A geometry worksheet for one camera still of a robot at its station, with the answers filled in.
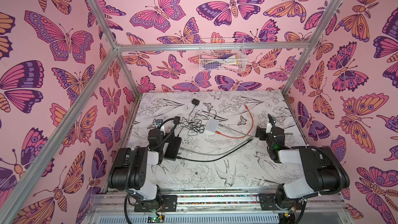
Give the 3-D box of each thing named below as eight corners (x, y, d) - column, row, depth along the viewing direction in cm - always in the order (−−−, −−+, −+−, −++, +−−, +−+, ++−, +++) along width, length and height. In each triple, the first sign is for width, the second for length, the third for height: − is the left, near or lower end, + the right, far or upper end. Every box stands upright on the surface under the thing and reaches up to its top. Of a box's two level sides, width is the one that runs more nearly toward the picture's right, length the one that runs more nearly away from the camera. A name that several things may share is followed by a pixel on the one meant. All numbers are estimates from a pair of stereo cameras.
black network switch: (164, 159, 90) (163, 157, 88) (171, 137, 99) (170, 135, 97) (175, 161, 89) (174, 159, 87) (181, 139, 98) (181, 137, 96)
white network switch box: (203, 132, 100) (203, 130, 99) (209, 118, 107) (209, 117, 105) (214, 135, 99) (214, 134, 97) (219, 121, 105) (219, 120, 104)
